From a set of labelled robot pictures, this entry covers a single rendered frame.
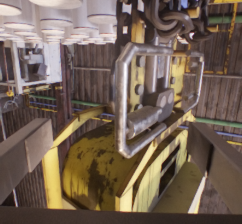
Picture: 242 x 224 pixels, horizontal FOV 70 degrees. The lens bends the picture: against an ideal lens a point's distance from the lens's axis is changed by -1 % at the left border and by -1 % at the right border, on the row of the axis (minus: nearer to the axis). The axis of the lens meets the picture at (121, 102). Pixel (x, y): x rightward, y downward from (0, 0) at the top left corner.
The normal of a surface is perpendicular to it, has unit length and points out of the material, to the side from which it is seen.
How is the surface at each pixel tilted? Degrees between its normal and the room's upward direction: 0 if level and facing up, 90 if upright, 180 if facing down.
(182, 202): 180
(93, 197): 96
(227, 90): 90
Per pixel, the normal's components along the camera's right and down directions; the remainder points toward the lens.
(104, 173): -0.44, -0.46
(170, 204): 0.02, -0.96
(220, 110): -0.40, 0.23
